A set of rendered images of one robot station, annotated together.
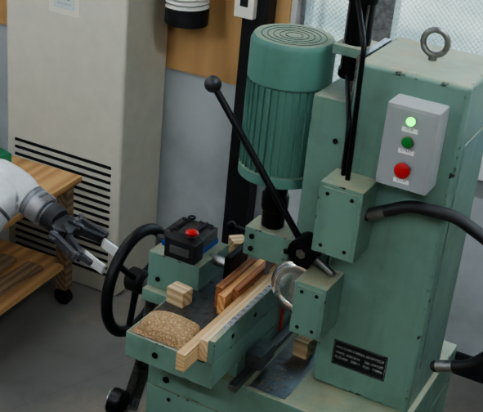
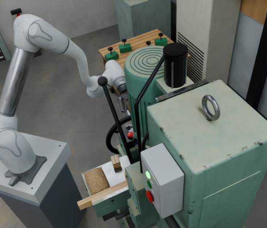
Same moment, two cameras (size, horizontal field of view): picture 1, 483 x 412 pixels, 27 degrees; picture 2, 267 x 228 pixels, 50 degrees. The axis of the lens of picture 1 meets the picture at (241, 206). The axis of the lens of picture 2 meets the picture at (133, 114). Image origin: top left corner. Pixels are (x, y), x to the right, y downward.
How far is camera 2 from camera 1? 1.56 m
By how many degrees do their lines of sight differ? 41
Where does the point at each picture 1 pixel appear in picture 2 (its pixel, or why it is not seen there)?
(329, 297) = (141, 217)
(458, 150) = (192, 202)
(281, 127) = not seen: hidden behind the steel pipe
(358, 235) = (141, 206)
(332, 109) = not seen: hidden behind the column
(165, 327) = (90, 181)
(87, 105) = (198, 26)
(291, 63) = (133, 84)
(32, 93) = (182, 16)
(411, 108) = (148, 166)
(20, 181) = (114, 73)
